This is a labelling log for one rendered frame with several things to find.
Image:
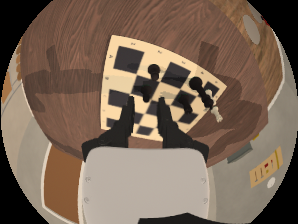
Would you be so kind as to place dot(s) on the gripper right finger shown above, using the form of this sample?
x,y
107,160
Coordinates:
x,y
172,136

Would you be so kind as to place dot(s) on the checkered chessboard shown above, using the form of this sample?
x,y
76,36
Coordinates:
x,y
125,72

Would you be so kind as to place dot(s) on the white pawn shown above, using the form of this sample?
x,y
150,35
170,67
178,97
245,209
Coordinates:
x,y
209,92

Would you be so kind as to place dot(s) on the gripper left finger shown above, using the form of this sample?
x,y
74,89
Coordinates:
x,y
118,134

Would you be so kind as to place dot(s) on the white chess rook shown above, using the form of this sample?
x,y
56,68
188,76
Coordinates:
x,y
216,113

